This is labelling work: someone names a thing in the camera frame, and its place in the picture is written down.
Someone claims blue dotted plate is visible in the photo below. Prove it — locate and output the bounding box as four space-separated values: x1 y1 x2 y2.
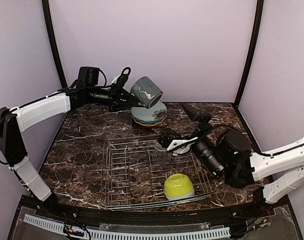
132 117 166 124

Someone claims grey mug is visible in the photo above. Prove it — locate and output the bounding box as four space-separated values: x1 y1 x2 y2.
130 76 163 109

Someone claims yellow dotted plate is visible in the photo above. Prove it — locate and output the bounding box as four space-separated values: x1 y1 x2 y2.
134 121 162 128

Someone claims light green flower plate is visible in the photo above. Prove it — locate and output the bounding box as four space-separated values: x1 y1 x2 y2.
131 101 167 122

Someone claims clear glass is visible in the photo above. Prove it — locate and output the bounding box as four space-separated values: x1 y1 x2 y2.
153 141 171 161

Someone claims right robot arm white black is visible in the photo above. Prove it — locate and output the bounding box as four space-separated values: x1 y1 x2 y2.
182 103 304 204

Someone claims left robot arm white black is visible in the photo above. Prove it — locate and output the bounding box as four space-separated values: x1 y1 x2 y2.
0 66 138 203

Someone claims lime green bowl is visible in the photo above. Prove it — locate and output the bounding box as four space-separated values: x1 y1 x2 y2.
164 173 195 201

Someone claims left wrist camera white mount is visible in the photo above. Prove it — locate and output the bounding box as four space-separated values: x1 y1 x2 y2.
111 67 131 87

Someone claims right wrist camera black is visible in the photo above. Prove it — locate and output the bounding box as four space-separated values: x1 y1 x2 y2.
157 129 199 156

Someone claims wire dish rack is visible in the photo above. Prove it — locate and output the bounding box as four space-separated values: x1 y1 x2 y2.
101 135 216 210

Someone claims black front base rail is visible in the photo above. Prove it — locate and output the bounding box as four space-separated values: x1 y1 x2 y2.
19 195 301 240

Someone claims left black frame post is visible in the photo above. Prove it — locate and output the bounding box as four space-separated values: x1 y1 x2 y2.
41 0 68 88

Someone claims black frame post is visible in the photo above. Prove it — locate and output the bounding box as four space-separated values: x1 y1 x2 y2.
233 0 264 108
41 0 68 88

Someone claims right black frame post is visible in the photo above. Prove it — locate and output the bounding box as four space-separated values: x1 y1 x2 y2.
233 0 264 108

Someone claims white slotted cable duct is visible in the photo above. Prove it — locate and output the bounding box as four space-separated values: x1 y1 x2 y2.
23 214 231 240

